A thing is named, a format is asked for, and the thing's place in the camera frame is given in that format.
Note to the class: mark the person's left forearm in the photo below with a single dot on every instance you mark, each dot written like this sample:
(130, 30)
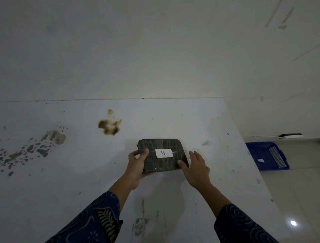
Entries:
(95, 215)

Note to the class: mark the blue plastic tray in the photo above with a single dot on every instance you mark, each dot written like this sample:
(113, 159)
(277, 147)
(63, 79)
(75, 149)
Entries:
(265, 155)

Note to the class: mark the person's right forearm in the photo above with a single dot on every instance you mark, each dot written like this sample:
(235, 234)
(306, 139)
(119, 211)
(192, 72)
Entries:
(237, 217)

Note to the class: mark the person's left hand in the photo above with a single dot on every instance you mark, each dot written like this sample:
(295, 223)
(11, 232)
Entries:
(135, 169)

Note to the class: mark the dark packet white label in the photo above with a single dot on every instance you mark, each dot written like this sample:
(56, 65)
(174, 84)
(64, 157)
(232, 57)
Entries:
(162, 155)

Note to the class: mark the white power strip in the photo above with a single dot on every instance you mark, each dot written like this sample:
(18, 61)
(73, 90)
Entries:
(291, 136)

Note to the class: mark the person's left thumb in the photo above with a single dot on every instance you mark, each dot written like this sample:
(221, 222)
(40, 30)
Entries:
(144, 155)

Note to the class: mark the person's right thumb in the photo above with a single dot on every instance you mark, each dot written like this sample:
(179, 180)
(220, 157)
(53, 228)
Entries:
(183, 165)

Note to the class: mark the person's right hand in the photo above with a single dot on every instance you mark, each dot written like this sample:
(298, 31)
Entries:
(197, 172)

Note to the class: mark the white perforated panel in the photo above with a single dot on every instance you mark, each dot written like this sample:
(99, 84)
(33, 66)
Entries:
(277, 156)

